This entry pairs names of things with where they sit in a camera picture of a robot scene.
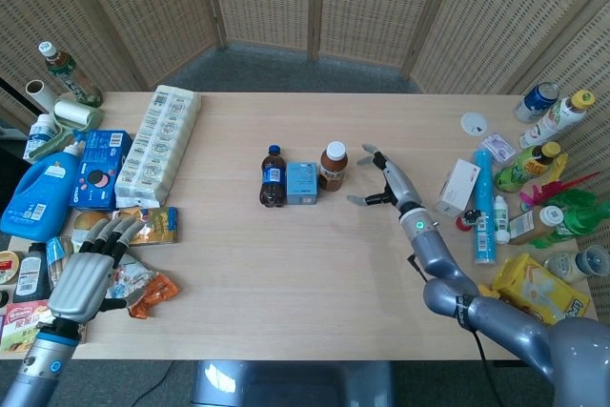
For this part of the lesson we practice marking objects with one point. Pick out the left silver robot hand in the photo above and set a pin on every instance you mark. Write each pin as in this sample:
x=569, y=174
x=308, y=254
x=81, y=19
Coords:
x=81, y=283

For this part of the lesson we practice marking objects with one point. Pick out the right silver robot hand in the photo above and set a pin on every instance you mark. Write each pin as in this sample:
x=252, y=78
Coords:
x=400, y=188

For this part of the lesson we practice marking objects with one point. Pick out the brown bottle white cap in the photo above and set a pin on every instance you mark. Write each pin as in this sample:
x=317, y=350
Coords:
x=332, y=168

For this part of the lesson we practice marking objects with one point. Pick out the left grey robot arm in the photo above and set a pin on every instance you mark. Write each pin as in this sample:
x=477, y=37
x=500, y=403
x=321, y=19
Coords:
x=40, y=369

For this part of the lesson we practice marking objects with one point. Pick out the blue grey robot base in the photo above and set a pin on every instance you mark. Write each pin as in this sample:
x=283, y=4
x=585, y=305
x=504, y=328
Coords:
x=286, y=383

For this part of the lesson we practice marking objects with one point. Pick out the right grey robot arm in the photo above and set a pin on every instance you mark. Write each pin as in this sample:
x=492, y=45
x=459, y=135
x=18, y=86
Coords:
x=443, y=264

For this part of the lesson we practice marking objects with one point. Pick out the black bottle white label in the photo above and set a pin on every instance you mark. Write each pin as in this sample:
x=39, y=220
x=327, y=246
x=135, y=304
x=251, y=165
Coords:
x=31, y=273

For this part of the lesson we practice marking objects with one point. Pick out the blue detergent bottle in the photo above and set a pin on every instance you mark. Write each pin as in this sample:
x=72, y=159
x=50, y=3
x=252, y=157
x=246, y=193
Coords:
x=38, y=192

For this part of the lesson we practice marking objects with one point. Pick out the green bottle yellow label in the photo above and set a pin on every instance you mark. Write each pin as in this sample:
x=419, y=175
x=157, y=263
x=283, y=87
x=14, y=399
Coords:
x=522, y=168

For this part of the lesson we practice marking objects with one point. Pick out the cola bottle blue cap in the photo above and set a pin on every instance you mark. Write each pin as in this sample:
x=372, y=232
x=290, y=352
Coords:
x=272, y=183

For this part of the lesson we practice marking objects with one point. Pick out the tan bottle white cap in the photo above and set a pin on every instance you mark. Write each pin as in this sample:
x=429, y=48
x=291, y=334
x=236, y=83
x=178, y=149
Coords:
x=534, y=226

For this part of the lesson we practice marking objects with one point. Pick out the white bottle blue label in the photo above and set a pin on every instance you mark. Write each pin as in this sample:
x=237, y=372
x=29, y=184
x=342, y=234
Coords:
x=37, y=135

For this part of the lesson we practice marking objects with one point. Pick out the white bottle yellow cap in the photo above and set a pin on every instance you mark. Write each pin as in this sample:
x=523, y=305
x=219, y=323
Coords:
x=553, y=121

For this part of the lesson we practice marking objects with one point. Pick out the green soda bottle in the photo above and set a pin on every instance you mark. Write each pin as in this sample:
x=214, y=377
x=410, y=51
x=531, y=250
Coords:
x=581, y=223

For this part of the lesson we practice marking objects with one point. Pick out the green tea bottle white cap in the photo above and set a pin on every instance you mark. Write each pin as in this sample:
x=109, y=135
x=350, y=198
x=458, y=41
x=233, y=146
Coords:
x=76, y=80

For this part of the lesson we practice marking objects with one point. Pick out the blue striped packet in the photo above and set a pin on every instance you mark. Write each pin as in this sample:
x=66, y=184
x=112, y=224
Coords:
x=56, y=252

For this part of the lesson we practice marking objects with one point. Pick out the white cardboard box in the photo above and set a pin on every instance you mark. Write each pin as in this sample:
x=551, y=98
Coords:
x=457, y=185

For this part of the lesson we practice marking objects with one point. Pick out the round tub red label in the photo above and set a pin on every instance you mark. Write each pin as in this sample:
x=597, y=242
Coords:
x=8, y=266

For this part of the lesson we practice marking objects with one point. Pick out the orange snack packet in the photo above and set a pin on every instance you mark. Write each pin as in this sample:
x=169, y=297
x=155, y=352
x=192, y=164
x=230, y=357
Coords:
x=155, y=295

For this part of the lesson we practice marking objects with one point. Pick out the pink snack box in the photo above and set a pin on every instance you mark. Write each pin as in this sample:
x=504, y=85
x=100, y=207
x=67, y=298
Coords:
x=19, y=326

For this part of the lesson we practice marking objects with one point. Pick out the small black red object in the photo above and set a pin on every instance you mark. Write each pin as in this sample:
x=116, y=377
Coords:
x=469, y=218

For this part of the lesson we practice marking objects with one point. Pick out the cyan cylinder tube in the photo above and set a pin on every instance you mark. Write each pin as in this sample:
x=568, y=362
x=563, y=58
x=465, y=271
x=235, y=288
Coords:
x=485, y=197

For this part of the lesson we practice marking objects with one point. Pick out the yellow snack bag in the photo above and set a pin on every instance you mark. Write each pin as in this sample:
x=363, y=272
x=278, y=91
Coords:
x=159, y=226

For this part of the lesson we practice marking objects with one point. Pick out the white round table grommet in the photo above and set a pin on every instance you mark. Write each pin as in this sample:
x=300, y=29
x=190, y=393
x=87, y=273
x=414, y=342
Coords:
x=474, y=123

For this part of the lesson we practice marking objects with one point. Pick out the small light blue box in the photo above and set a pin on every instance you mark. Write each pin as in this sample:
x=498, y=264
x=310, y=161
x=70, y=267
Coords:
x=301, y=183

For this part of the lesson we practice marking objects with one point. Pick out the small purple white packet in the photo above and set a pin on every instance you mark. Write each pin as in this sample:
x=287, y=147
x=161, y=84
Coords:
x=498, y=147

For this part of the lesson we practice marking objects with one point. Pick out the blue Oreo box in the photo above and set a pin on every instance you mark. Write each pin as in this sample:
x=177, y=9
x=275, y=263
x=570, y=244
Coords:
x=100, y=168

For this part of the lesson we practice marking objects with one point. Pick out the long white cracker package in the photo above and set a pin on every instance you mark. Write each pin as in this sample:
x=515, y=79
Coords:
x=157, y=145

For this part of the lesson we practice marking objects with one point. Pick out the blue soda can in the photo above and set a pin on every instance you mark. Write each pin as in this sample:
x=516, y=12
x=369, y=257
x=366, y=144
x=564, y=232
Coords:
x=536, y=102

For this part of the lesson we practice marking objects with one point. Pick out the yellow packet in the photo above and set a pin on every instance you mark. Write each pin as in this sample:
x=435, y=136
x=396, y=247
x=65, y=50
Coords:
x=562, y=166

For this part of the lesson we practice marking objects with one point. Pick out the green lint roller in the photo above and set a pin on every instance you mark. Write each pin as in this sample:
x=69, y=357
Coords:
x=71, y=116

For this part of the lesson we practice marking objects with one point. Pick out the yellow Lipton tea bag pack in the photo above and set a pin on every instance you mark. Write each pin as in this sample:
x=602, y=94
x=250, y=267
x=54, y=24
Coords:
x=538, y=288

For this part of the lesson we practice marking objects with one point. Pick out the colourful feather toy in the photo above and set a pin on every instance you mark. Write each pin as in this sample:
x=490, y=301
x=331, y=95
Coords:
x=572, y=197

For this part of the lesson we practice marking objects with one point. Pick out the clear jar grey lid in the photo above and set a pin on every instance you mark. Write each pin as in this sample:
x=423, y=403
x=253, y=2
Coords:
x=576, y=264

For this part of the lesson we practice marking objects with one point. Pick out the cardboard tube roll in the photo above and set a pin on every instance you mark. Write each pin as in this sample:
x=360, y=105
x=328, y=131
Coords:
x=43, y=95

